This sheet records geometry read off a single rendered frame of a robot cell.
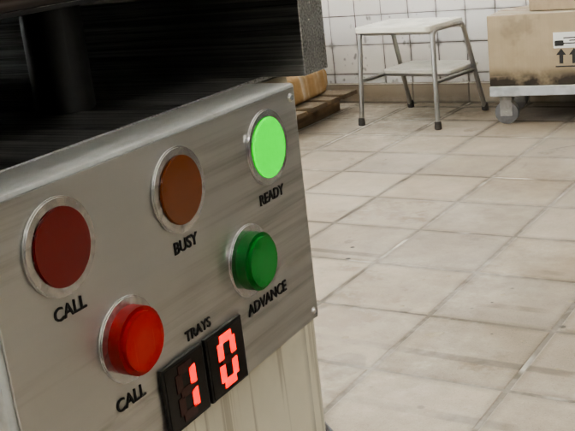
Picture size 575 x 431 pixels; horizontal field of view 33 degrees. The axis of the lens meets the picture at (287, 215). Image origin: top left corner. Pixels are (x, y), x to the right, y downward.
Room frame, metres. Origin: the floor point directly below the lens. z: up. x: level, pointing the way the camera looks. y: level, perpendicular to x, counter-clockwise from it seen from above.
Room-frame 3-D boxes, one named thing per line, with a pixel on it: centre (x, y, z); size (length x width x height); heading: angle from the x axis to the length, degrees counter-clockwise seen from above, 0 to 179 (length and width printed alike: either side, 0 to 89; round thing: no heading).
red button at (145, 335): (0.39, 0.07, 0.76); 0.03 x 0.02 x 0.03; 149
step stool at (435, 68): (4.49, -0.69, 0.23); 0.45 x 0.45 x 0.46; 48
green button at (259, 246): (0.47, 0.02, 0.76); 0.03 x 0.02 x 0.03; 149
